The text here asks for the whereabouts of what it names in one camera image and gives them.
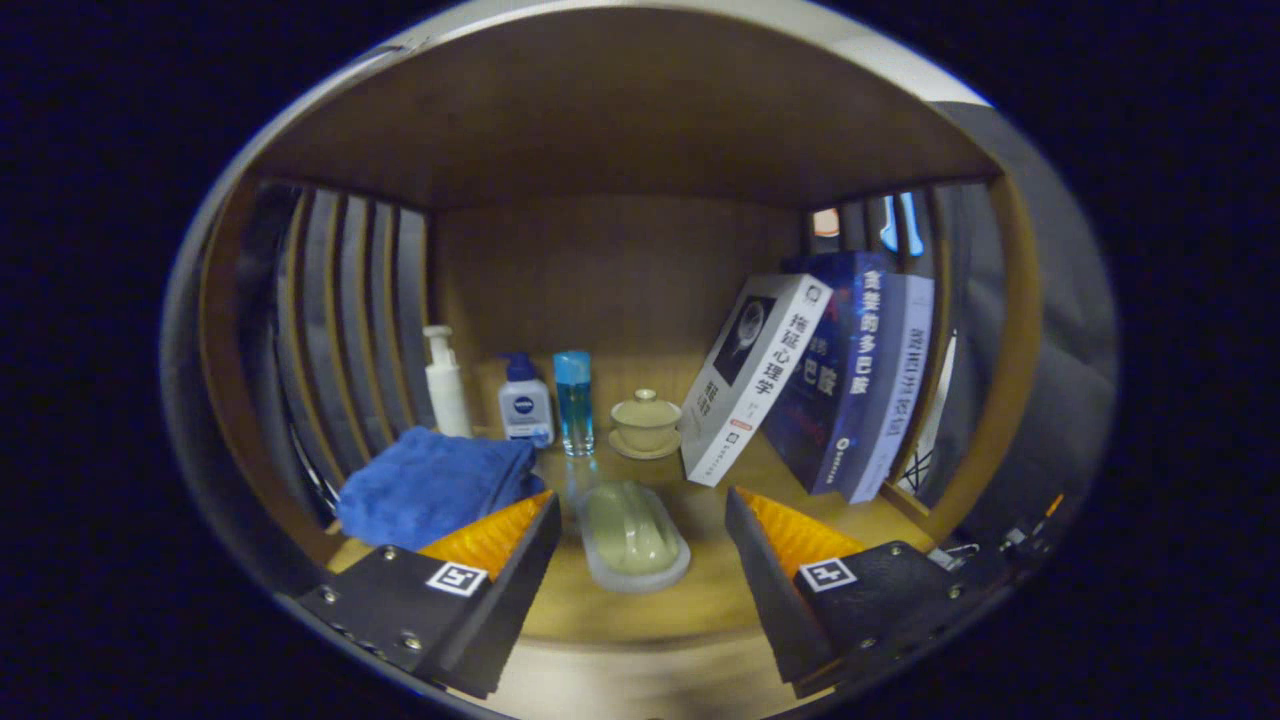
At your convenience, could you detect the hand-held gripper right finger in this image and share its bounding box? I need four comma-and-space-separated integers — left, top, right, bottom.
724, 486, 986, 699

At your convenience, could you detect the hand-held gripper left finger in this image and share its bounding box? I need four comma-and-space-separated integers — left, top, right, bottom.
296, 490, 563, 701

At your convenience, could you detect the wooden countertop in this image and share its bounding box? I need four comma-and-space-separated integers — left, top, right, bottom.
325, 430, 936, 646

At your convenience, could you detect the wooden cabinet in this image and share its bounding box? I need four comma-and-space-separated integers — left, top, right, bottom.
195, 5, 1046, 651

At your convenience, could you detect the blue rolled towel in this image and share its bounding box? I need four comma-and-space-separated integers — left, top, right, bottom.
335, 427, 549, 552

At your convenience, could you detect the white bottle with blue cap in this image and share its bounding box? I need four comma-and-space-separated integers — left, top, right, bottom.
498, 352, 556, 448

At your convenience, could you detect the clear blue bottle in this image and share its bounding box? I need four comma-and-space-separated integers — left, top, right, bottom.
553, 350, 596, 458

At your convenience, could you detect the dark blue book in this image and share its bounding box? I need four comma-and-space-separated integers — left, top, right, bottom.
762, 250, 906, 496

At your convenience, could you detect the white book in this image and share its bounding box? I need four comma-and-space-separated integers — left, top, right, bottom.
680, 273, 834, 488

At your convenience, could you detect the beige lidded teacup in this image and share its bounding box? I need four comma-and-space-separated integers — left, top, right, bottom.
608, 389, 685, 461

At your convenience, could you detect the white pump bottle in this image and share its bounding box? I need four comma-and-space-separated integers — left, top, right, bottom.
422, 325, 473, 439

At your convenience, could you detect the pale grey book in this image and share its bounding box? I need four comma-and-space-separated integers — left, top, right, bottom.
848, 273, 937, 504

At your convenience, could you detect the black tool with orange tip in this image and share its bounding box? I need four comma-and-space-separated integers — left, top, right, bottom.
1000, 492, 1066, 551

